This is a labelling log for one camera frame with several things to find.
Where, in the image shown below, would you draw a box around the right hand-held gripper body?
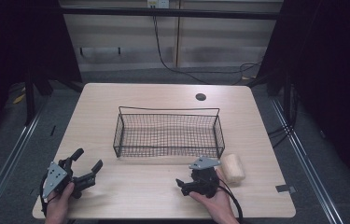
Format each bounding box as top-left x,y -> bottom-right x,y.
189,156 -> 222,200

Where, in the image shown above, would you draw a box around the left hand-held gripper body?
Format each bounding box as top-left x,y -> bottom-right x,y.
40,157 -> 98,200

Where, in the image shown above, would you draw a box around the person's left hand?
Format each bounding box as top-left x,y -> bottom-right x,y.
44,182 -> 76,224

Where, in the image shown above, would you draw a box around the person's right hand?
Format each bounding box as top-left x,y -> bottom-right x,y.
189,167 -> 241,224

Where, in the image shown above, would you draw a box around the beige bread roll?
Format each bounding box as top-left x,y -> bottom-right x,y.
219,153 -> 246,184

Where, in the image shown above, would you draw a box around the black metal stand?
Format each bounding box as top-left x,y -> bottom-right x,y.
24,69 -> 54,125
267,71 -> 292,120

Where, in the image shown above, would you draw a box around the yellow floor tape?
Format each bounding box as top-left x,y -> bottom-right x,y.
12,92 -> 27,105

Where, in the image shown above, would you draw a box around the grey tape piece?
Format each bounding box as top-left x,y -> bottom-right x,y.
275,184 -> 298,194

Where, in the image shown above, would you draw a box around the black curtain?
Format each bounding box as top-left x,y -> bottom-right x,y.
0,0 -> 83,150
258,0 -> 350,194

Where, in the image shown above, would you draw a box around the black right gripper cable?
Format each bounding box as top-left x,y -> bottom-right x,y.
217,184 -> 245,224

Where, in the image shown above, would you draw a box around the metal floor rail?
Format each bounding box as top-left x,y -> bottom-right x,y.
0,102 -> 45,224
270,97 -> 344,224

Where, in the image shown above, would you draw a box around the black wire mesh basket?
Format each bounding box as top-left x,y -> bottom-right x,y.
112,105 -> 226,160

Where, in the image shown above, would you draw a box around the black floor cables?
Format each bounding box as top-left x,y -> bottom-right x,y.
267,122 -> 297,148

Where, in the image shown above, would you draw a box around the black wall cable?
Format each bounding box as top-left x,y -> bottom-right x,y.
152,15 -> 262,86

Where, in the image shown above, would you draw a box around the black horizontal frame bar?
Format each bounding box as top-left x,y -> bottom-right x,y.
59,7 -> 284,21

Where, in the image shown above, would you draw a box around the white wall power outlet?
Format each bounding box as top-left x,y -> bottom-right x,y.
147,0 -> 171,9

